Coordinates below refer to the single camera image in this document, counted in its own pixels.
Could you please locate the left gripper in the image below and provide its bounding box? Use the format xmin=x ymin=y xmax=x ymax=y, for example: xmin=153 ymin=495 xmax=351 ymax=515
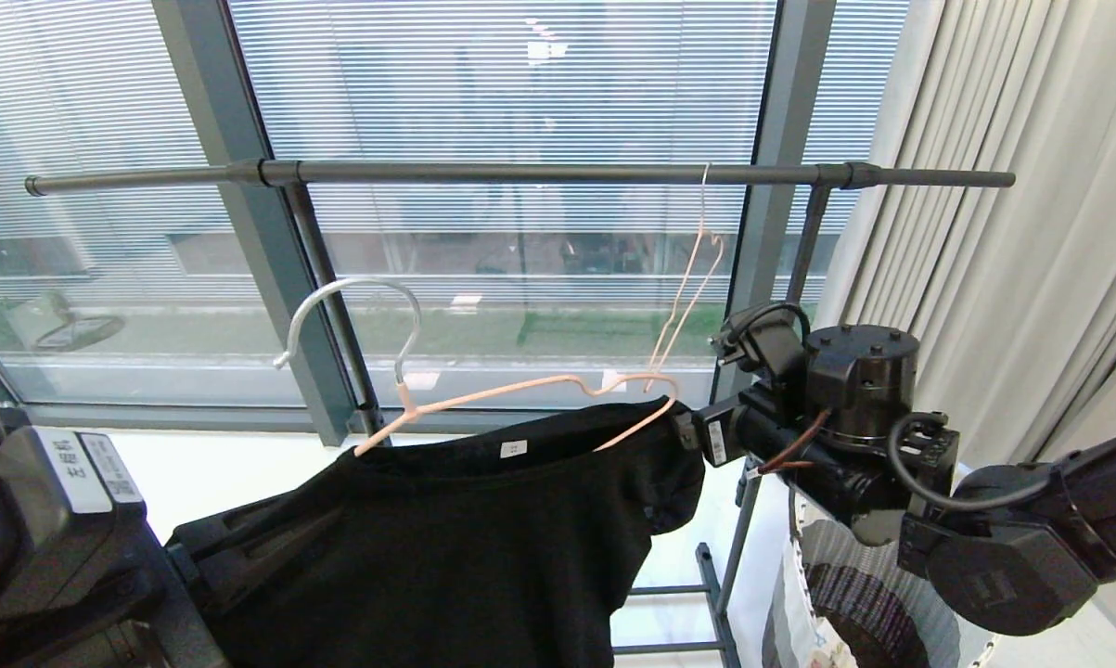
xmin=57 ymin=504 xmax=345 ymax=668

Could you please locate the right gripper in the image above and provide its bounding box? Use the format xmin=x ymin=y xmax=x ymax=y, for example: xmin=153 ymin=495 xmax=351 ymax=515
xmin=692 ymin=390 xmax=904 ymax=546

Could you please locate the black short-sleeved shirt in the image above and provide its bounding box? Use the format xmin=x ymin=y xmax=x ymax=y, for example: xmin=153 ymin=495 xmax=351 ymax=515
xmin=166 ymin=397 xmax=707 ymax=668

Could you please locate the pink clothes hanger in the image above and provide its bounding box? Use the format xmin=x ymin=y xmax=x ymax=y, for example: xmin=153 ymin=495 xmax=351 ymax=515
xmin=646 ymin=165 xmax=727 ymax=392
xmin=275 ymin=276 xmax=681 ymax=457

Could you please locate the white laundry basket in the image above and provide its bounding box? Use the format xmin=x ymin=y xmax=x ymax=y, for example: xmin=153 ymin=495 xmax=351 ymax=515
xmin=762 ymin=473 xmax=999 ymax=668

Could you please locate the black clothes rack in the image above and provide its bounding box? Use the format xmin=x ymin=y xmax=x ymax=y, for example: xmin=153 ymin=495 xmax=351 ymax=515
xmin=24 ymin=160 xmax=1018 ymax=668

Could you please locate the beige curtain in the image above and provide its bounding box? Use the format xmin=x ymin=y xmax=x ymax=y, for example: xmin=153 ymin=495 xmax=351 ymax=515
xmin=813 ymin=0 xmax=1116 ymax=469

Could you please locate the window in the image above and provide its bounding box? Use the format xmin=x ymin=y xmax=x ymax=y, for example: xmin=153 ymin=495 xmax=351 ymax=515
xmin=0 ymin=0 xmax=911 ymax=437

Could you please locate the black cable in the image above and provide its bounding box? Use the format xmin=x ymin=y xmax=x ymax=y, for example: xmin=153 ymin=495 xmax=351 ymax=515
xmin=887 ymin=413 xmax=1059 ymax=513

